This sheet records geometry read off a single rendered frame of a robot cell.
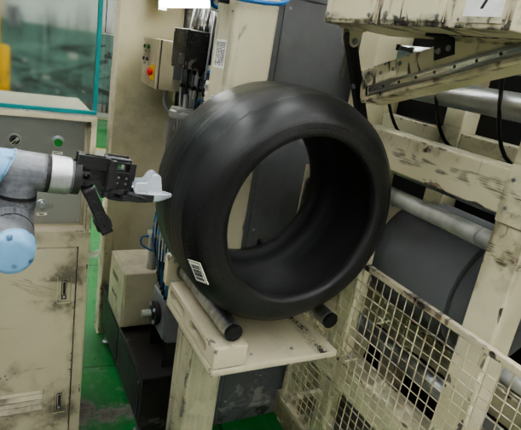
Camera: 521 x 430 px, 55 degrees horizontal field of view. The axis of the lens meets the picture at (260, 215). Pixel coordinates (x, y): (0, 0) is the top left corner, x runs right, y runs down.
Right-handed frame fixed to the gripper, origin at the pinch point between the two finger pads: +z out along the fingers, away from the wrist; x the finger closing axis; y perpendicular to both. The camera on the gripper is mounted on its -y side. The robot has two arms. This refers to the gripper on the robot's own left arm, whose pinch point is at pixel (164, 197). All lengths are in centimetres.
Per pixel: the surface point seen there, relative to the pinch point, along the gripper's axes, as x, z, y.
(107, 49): 880, 157, 12
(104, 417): 70, 20, -118
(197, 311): 5.0, 17.1, -31.4
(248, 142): -11.6, 10.7, 17.0
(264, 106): -8.1, 14.2, 24.8
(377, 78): 12, 58, 38
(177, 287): 19.3, 16.4, -31.4
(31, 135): 60, -23, -3
